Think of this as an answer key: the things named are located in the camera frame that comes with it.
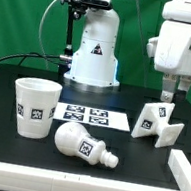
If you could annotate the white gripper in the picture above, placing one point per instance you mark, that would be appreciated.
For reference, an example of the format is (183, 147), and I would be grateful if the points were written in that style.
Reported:
(171, 51)

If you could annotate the white lamp base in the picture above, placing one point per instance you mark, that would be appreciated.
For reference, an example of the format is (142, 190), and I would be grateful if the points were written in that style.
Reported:
(154, 120)

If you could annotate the white light bulb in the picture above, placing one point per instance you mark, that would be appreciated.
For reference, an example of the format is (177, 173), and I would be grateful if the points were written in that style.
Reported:
(72, 139)

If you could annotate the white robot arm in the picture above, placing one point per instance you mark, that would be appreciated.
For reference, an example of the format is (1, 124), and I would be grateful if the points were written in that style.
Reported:
(94, 66)

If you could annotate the white lamp shade cup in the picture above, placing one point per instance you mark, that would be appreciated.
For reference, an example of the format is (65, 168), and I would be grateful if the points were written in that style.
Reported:
(36, 101)

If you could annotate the white marker tag sheet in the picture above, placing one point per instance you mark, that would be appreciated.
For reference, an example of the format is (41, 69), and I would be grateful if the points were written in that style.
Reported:
(90, 116)

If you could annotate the white right rail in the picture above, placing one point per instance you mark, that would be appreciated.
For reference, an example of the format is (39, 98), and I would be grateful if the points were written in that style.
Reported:
(181, 169)

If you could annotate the black camera on stand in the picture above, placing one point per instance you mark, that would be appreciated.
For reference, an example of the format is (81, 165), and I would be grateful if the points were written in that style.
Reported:
(99, 4)

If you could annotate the black camera stand pole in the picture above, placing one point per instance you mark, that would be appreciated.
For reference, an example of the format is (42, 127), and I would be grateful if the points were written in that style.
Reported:
(67, 56)

